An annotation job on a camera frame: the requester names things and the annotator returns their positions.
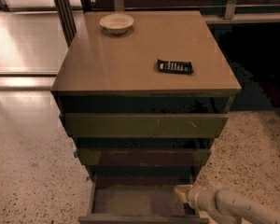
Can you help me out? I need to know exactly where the drawer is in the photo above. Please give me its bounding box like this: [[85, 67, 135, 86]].
[[61, 113, 228, 138], [77, 148, 211, 167], [78, 176, 209, 224]]

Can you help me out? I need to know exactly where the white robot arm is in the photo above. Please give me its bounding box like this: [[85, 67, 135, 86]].
[[175, 185, 280, 224]]

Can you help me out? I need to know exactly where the middle drawer front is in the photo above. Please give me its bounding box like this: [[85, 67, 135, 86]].
[[77, 148, 211, 167]]

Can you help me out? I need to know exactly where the brown drawer cabinet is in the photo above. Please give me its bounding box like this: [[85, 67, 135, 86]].
[[51, 11, 241, 181]]

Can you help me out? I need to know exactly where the top drawer front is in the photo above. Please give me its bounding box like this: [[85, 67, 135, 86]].
[[61, 113, 228, 138]]

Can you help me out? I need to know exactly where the white paper bowl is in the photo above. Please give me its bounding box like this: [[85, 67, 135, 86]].
[[100, 13, 134, 35]]

